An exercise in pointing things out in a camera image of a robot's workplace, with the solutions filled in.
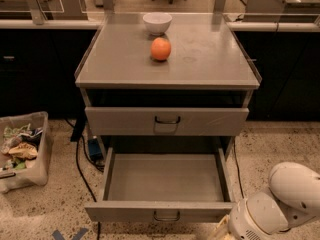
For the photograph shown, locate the grey metal drawer cabinet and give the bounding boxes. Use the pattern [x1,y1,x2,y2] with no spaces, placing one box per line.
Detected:
[76,13,261,151]

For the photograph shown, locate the black cable floor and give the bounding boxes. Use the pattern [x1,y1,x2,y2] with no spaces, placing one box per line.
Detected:
[65,118,106,240]
[232,140,246,200]

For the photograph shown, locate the orange fruit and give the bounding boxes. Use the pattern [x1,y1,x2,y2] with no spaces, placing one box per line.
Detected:
[150,37,171,61]

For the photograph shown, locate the white ceramic bowl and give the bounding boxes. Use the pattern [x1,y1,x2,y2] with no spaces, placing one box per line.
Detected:
[143,12,172,36]

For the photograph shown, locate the black cable left floor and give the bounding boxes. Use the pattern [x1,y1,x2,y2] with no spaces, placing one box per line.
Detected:
[65,118,106,240]

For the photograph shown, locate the blue box on floor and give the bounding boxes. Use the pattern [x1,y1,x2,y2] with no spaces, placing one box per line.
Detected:
[87,138,103,161]

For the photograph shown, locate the black cable right floor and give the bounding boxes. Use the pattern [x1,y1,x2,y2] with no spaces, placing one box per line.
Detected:
[232,140,246,200]

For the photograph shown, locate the snack packets in bin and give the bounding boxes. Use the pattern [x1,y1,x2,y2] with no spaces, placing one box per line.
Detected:
[0,124,43,171]

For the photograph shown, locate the clear plastic bin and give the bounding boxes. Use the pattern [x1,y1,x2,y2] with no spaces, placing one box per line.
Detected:
[0,111,53,193]

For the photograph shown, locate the grey drawer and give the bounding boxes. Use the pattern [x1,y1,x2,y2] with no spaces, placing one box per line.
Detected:
[85,107,249,136]
[85,148,236,223]

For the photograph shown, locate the left metal post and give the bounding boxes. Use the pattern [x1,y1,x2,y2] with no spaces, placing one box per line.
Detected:
[26,0,45,25]

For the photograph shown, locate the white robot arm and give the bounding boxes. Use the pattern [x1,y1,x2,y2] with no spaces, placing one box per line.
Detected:
[208,162,320,240]

